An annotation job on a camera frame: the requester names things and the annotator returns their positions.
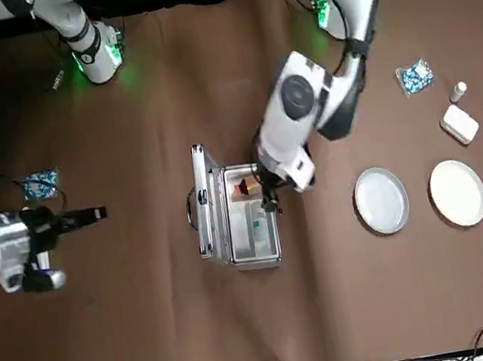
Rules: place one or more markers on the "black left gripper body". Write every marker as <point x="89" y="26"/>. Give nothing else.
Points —
<point x="276" y="182"/>

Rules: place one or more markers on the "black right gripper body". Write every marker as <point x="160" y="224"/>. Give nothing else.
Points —
<point x="43" y="227"/>

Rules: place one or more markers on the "brown iodophor bottle orange cap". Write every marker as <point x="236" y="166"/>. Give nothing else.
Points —
<point x="247" y="187"/>

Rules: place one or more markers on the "silver aluminium medical kit case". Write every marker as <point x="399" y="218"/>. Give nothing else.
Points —
<point x="211" y="222"/>

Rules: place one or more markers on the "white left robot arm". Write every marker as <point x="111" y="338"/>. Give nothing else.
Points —
<point x="280" y="137"/>

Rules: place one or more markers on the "gray round plate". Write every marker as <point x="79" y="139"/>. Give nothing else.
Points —
<point x="379" y="201"/>

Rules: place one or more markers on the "white round plate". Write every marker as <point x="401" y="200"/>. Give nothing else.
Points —
<point x="457" y="193"/>

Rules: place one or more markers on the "white bottle green label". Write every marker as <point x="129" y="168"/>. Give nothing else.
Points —
<point x="259" y="224"/>

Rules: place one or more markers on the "bag of blue white capsules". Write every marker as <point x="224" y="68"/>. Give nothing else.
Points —
<point x="414" y="78"/>
<point x="40" y="184"/>

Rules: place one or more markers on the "white plastic pill box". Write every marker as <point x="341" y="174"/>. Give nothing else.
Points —
<point x="459" y="124"/>

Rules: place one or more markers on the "small white pill bottle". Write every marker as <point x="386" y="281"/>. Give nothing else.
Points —
<point x="458" y="92"/>

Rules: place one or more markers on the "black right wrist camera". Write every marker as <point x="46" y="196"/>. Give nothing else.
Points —
<point x="40" y="279"/>

